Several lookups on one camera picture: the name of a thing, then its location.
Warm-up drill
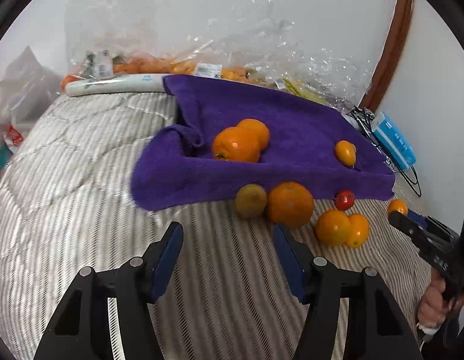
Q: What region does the small orange fruit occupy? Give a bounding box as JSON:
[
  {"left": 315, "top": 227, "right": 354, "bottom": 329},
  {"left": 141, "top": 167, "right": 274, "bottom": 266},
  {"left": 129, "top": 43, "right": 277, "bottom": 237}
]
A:
[{"left": 387, "top": 199, "right": 408, "bottom": 216}]

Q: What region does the blue tissue pack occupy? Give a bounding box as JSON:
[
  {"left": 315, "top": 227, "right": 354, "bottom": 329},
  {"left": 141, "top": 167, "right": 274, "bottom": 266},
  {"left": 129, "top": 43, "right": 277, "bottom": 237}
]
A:
[{"left": 371, "top": 111, "right": 417, "bottom": 171}]

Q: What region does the large orange mandarin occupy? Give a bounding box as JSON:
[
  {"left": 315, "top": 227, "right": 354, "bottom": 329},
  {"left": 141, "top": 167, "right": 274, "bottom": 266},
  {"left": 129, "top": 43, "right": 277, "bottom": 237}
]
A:
[{"left": 268, "top": 181, "right": 315, "bottom": 229}]

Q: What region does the green-yellow lime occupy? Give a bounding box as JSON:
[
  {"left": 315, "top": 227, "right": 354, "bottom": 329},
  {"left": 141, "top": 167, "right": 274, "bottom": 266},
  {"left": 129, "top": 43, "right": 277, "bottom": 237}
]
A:
[{"left": 234, "top": 184, "right": 268, "bottom": 219}]

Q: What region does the orange mandarin front on towel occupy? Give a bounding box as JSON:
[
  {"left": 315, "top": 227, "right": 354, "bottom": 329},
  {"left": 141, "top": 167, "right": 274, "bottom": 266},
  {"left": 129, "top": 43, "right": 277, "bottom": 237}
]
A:
[{"left": 211, "top": 127, "right": 261, "bottom": 164}]

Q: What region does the red and white bag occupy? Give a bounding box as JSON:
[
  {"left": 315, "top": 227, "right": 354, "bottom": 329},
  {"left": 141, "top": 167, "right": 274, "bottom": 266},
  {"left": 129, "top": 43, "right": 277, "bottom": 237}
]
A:
[{"left": 0, "top": 79, "right": 27, "bottom": 196}]

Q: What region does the small orange kumquat on towel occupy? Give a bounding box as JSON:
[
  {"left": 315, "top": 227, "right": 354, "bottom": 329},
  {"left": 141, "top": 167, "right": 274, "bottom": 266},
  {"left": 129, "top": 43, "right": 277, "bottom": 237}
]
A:
[{"left": 334, "top": 140, "right": 356, "bottom": 167}]

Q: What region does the purple towel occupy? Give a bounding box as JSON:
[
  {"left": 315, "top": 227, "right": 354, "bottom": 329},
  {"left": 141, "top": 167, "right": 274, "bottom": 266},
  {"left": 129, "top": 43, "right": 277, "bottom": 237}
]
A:
[{"left": 131, "top": 76, "right": 394, "bottom": 211}]

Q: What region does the small red fruit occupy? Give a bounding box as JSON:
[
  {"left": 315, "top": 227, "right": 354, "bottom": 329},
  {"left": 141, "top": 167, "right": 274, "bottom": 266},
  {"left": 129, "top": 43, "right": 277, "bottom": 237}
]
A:
[{"left": 334, "top": 189, "right": 355, "bottom": 211}]

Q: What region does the brown wooden frame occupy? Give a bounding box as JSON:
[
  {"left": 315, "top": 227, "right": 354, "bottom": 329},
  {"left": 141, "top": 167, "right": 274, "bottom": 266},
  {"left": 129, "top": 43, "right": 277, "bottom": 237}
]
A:
[{"left": 359, "top": 0, "right": 414, "bottom": 111}]

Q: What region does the white crumpled plastic bag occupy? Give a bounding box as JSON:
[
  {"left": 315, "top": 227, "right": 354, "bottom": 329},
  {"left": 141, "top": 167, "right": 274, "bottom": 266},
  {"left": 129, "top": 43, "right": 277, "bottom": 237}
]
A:
[{"left": 0, "top": 47, "right": 61, "bottom": 136}]

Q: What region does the yellow-orange mandarin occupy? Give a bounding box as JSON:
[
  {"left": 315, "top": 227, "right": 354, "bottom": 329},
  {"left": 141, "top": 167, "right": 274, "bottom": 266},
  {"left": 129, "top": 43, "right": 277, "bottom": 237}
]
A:
[{"left": 346, "top": 214, "right": 370, "bottom": 249}]

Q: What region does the clear plastic bag of fruit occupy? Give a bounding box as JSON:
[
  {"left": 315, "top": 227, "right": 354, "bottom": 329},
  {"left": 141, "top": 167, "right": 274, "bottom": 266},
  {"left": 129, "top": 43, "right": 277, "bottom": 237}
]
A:
[{"left": 64, "top": 0, "right": 373, "bottom": 111}]

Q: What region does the right hand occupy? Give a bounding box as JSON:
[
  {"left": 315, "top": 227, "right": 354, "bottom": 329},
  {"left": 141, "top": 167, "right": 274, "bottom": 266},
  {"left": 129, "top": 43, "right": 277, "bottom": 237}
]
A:
[{"left": 417, "top": 269, "right": 462, "bottom": 328}]

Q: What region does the black cable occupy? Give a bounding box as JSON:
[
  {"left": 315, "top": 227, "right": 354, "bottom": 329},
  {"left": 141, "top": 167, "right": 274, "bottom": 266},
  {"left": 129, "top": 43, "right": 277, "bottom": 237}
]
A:
[{"left": 347, "top": 106, "right": 423, "bottom": 199}]

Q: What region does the white tube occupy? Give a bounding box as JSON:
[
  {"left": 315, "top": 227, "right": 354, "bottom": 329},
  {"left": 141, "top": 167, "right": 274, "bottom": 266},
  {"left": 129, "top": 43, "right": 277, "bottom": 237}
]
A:
[{"left": 65, "top": 74, "right": 167, "bottom": 97}]

